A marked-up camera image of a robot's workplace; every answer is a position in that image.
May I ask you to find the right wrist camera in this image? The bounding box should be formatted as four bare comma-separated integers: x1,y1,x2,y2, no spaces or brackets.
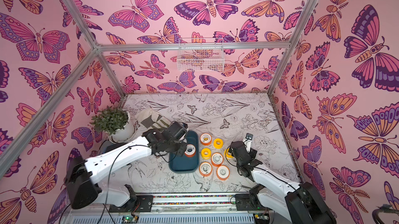
243,133,254,153

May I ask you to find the white wire wall basket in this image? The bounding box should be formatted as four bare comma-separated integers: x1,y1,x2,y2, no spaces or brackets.
176,37,225,72

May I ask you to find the green potted plant white pot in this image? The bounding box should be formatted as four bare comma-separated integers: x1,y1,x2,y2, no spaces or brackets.
90,107,136,143

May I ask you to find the orange sealing tape roll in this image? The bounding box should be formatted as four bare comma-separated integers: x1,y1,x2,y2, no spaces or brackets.
185,144,196,158
200,133,212,146
216,165,230,181
199,162,213,177
224,148,234,160
211,152,224,167

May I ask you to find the teal plastic storage tray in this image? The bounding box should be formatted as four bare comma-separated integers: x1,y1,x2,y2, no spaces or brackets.
169,130,200,174

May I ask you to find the beige grey work glove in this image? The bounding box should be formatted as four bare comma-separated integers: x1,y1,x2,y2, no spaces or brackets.
135,108,171,129

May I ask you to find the yellow sealing tape roll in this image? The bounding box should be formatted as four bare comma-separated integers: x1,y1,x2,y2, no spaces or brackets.
201,148,212,160
213,138,224,149

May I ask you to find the green circuit board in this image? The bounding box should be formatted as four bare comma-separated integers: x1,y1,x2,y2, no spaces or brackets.
121,215,139,224

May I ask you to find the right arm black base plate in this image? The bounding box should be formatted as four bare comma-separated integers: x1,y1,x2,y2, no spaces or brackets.
234,193,266,211

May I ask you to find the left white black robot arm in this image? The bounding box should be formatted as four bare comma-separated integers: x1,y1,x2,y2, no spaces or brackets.
64,122,188,211

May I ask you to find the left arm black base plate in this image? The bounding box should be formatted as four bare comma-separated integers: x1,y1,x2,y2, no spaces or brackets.
109,195,154,213

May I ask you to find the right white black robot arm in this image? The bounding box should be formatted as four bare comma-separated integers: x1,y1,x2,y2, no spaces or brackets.
230,141,337,224

